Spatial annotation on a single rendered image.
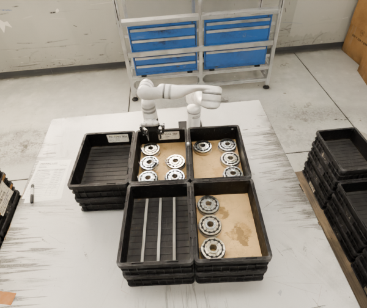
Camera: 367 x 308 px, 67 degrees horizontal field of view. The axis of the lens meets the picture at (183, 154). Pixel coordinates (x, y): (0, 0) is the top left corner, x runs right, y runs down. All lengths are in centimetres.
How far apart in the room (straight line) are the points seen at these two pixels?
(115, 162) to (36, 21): 300
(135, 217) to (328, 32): 406
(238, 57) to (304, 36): 146
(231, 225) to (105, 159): 80
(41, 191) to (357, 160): 208
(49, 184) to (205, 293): 109
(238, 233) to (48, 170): 123
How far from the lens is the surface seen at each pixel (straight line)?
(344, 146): 237
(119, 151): 169
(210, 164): 155
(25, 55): 462
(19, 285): 158
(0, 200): 239
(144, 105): 139
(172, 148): 165
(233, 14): 324
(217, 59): 341
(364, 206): 219
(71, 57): 444
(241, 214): 137
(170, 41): 326
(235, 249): 128
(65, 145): 207
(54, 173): 191
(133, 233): 134
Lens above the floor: 197
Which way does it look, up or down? 45 degrees down
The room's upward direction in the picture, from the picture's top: 4 degrees counter-clockwise
